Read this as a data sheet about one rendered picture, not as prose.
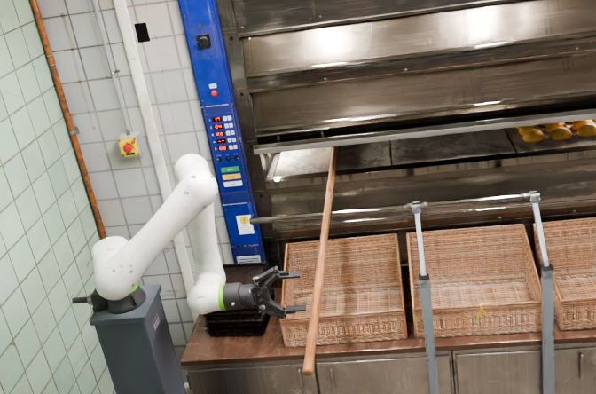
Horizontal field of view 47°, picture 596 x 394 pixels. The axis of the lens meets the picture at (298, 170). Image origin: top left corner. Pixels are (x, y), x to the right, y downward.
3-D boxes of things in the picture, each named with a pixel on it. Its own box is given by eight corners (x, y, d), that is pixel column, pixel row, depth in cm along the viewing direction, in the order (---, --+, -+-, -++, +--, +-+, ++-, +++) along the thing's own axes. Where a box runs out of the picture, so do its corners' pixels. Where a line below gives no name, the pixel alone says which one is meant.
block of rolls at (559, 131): (501, 105, 381) (501, 95, 379) (592, 94, 374) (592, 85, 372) (524, 145, 326) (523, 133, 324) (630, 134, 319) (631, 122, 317)
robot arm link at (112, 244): (104, 305, 234) (89, 257, 226) (102, 284, 248) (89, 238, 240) (142, 295, 236) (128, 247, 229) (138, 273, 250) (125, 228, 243)
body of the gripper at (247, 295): (241, 279, 240) (268, 277, 239) (246, 299, 243) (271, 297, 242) (238, 291, 233) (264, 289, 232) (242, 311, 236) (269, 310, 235)
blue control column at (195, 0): (294, 219, 553) (247, -58, 470) (314, 217, 550) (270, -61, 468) (259, 382, 377) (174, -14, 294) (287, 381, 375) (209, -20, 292)
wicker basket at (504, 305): (409, 279, 343) (404, 231, 333) (526, 271, 334) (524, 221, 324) (413, 340, 299) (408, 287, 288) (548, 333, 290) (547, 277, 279)
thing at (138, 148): (126, 152, 332) (121, 133, 328) (145, 150, 330) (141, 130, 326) (121, 158, 325) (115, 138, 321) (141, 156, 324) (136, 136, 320)
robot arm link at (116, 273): (85, 294, 215) (199, 169, 212) (85, 270, 230) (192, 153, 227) (118, 314, 221) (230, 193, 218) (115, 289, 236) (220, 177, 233)
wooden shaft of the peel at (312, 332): (313, 377, 198) (311, 369, 197) (302, 378, 198) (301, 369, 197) (338, 151, 353) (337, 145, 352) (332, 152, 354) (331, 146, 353)
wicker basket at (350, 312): (293, 288, 352) (284, 241, 341) (403, 279, 344) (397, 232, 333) (283, 349, 307) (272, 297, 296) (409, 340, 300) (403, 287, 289)
